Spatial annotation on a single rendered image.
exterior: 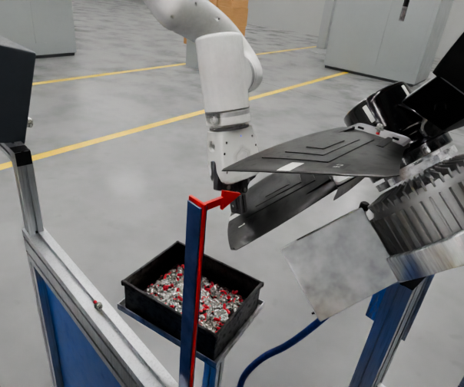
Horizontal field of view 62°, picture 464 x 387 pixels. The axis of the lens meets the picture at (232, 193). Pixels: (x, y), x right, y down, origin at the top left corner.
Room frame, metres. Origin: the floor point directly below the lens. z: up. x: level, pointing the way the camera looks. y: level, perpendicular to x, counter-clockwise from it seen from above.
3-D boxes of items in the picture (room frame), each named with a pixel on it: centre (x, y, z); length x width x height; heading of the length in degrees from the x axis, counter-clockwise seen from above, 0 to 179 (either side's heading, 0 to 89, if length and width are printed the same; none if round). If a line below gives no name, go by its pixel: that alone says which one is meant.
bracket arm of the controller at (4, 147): (0.76, 0.50, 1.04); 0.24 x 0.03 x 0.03; 47
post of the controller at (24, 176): (0.69, 0.43, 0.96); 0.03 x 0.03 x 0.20; 47
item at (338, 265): (0.54, -0.19, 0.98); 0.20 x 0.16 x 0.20; 47
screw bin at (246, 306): (0.56, 0.05, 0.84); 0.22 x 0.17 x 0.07; 61
